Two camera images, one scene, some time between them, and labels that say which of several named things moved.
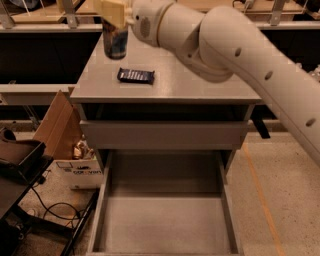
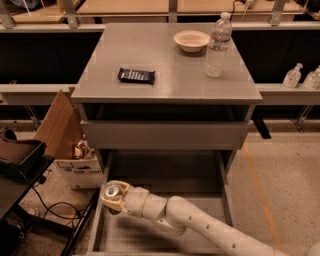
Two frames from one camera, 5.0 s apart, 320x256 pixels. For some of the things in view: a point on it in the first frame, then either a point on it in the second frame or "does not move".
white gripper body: x=145 y=20 to x=134 y=200
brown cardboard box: x=61 y=126 does not move
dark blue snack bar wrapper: x=135 y=76 does not move
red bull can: x=115 y=40 to x=112 y=190
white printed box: x=81 y=173 does not move
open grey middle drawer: x=164 y=203 does not move
